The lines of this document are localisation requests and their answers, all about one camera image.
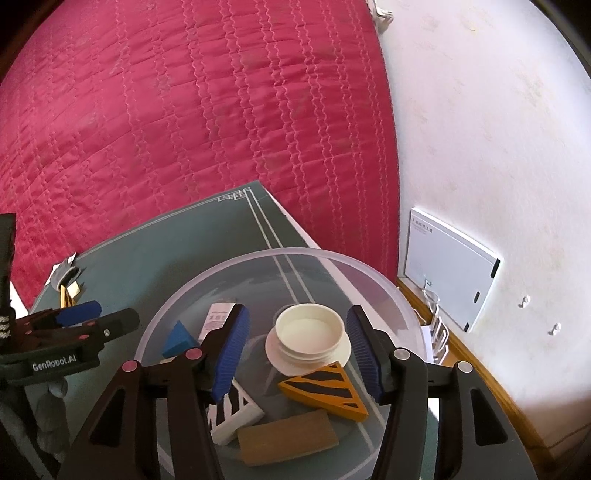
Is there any red quilted blanket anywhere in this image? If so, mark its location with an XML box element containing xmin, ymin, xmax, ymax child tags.
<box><xmin>0</xmin><ymin>0</ymin><xmax>400</xmax><ymax>310</ymax></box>

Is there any white black striped block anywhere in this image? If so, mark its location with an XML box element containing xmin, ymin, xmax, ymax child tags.
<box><xmin>205</xmin><ymin>378</ymin><xmax>265</xmax><ymax>445</ymax></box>

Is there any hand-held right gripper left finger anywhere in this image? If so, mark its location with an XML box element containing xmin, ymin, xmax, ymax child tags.
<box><xmin>55</xmin><ymin>304</ymin><xmax>251</xmax><ymax>480</ymax></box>

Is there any blue wooden block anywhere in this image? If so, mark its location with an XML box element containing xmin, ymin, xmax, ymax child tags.
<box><xmin>161</xmin><ymin>320</ymin><xmax>200</xmax><ymax>359</ymax></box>

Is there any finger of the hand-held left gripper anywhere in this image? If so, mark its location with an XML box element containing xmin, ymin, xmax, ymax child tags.
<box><xmin>18</xmin><ymin>300</ymin><xmax>102</xmax><ymax>330</ymax></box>
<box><xmin>28</xmin><ymin>308</ymin><xmax>140</xmax><ymax>356</ymax></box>

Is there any white charger plug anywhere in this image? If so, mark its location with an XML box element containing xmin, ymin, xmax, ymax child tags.
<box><xmin>203</xmin><ymin>302</ymin><xmax>234</xmax><ymax>342</ymax></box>

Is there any cream round container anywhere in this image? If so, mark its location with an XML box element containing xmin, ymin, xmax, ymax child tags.
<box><xmin>265</xmin><ymin>302</ymin><xmax>352</xmax><ymax>377</ymax></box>

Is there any grey work glove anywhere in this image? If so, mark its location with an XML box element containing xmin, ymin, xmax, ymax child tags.
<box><xmin>48</xmin><ymin>253</ymin><xmax>88</xmax><ymax>289</ymax></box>

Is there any clear round plastic container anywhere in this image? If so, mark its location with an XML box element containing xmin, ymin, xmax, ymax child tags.
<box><xmin>134</xmin><ymin>248</ymin><xmax>422</xmax><ymax>480</ymax></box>

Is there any brown rectangular wooden block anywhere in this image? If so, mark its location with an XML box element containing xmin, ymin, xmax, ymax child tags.
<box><xmin>237</xmin><ymin>411</ymin><xmax>339</xmax><ymax>467</ymax></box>

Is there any white wall panel box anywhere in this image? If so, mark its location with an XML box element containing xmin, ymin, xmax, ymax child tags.
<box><xmin>404</xmin><ymin>207</ymin><xmax>501</xmax><ymax>333</ymax></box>

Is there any yellow black striped triangular block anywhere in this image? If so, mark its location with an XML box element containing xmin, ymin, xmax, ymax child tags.
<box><xmin>278</xmin><ymin>361</ymin><xmax>369</xmax><ymax>423</ymax></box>

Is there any green table cover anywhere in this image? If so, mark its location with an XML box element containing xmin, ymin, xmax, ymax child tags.
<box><xmin>28</xmin><ymin>181</ymin><xmax>439</xmax><ymax>480</ymax></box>

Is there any person's left hand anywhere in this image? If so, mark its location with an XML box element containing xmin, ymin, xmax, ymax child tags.
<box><xmin>0</xmin><ymin>381</ymin><xmax>70</xmax><ymax>480</ymax></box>

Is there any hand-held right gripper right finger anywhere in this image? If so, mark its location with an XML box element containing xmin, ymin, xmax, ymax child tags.
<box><xmin>346</xmin><ymin>305</ymin><xmax>539</xmax><ymax>480</ymax></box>

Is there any white cable bundle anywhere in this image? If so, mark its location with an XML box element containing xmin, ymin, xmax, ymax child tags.
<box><xmin>416</xmin><ymin>277</ymin><xmax>450</xmax><ymax>365</ymax></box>

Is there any yellow rectangular wooden block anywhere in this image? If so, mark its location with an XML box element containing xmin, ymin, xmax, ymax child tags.
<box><xmin>58</xmin><ymin>282</ymin><xmax>85</xmax><ymax>309</ymax></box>

